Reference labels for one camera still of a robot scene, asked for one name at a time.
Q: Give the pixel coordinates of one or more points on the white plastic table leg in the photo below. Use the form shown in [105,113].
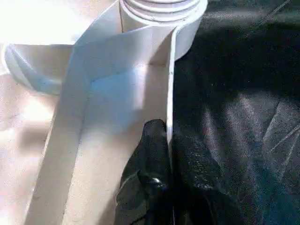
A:
[164,11]

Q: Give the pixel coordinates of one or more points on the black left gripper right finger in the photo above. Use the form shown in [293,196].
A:
[199,178]

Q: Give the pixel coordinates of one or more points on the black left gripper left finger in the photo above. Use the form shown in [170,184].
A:
[150,178]

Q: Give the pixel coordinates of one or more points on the white plastic table top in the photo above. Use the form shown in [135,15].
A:
[105,93]

